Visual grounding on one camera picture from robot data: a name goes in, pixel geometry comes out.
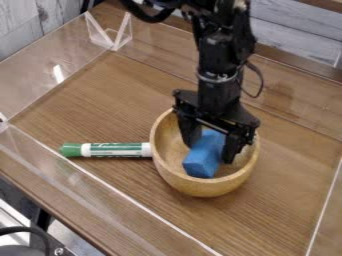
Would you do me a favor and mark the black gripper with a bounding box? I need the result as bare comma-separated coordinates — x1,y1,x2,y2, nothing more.
172,70,260,164

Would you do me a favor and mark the blue rectangular block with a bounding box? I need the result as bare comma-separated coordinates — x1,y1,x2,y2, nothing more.
182,129,224,179

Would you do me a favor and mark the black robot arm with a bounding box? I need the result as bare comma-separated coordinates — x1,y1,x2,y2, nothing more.
119,0,260,163

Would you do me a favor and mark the brown wooden bowl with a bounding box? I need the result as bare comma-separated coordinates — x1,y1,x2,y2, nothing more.
149,109,260,198

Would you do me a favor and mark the green and white marker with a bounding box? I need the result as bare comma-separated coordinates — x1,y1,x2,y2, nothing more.
60,142,152,157

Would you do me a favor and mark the clear acrylic corner bracket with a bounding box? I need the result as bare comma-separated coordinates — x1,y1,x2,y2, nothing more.
84,12,132,52

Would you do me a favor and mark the black metal base bracket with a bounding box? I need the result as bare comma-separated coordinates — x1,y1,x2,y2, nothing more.
41,234,77,256

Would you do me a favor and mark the black cable lower left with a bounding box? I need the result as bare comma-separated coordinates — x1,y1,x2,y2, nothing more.
0,225,48,256

